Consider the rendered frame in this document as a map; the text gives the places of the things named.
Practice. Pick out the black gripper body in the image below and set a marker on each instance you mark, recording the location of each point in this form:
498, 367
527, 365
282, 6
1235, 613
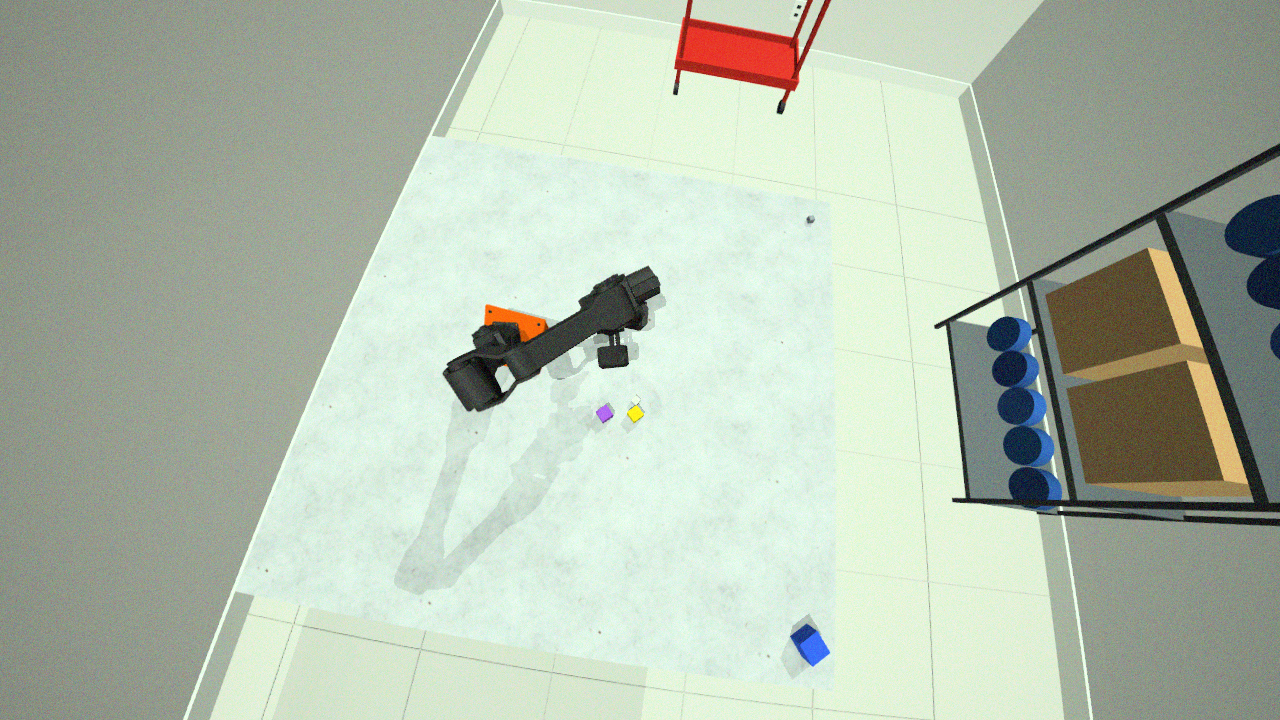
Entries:
613, 356

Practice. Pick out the blue block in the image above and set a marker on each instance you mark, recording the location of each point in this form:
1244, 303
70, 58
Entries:
810, 645

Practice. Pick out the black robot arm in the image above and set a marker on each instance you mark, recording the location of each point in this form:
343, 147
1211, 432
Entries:
618, 302

